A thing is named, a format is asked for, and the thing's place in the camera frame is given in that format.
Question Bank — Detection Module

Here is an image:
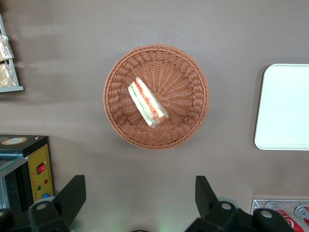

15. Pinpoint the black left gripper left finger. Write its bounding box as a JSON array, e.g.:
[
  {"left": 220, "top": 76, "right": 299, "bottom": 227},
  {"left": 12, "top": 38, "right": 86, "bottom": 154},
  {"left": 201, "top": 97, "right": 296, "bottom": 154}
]
[{"left": 28, "top": 174, "right": 86, "bottom": 232}]

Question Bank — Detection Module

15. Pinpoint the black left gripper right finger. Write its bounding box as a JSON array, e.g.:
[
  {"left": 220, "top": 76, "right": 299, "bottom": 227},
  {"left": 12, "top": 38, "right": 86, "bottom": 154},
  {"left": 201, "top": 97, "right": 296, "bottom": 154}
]
[{"left": 184, "top": 175, "right": 254, "bottom": 232}]

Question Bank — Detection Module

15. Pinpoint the triangle sandwich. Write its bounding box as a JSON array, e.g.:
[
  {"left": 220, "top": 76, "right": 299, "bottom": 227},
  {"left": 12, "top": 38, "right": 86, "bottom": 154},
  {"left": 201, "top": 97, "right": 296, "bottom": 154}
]
[{"left": 127, "top": 76, "right": 170, "bottom": 128}]

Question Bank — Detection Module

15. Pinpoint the round brown wicker basket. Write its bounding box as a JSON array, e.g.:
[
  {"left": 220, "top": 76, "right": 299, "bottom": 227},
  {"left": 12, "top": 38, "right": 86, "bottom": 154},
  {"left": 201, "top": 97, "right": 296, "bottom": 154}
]
[{"left": 103, "top": 43, "right": 210, "bottom": 151}]

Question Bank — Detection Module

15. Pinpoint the cream plastic serving tray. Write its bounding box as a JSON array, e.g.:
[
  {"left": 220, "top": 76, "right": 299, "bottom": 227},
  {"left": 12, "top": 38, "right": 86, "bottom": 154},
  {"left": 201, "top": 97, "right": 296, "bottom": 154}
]
[{"left": 253, "top": 63, "right": 309, "bottom": 151}]

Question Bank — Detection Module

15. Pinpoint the black food warmer machine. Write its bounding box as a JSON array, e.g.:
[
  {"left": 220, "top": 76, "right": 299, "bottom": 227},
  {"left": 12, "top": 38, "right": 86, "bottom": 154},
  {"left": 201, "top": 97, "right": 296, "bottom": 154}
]
[{"left": 0, "top": 135, "right": 55, "bottom": 213}]

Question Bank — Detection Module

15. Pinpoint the clear acrylic bottle rack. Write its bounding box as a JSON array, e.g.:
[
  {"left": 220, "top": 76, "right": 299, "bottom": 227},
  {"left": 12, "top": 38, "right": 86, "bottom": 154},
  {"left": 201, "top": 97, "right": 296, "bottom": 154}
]
[{"left": 251, "top": 198, "right": 309, "bottom": 232}]

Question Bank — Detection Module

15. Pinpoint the red cola bottle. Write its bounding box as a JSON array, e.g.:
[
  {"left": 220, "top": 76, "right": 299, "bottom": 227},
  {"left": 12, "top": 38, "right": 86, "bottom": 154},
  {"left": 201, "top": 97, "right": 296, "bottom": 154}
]
[
  {"left": 294, "top": 204, "right": 309, "bottom": 224},
  {"left": 264, "top": 202, "right": 306, "bottom": 232}
]

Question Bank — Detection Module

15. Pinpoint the clear bag of snacks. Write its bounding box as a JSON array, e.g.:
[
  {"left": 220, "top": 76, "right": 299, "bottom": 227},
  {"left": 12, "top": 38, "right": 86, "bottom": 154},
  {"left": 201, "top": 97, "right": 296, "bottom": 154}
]
[
  {"left": 0, "top": 33, "right": 14, "bottom": 61},
  {"left": 0, "top": 63, "right": 15, "bottom": 87}
]

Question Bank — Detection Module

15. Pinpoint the grey wire snack rack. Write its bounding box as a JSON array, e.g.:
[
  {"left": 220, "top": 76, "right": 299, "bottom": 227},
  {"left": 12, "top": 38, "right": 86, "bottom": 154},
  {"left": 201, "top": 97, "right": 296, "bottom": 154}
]
[{"left": 0, "top": 13, "right": 25, "bottom": 93}]

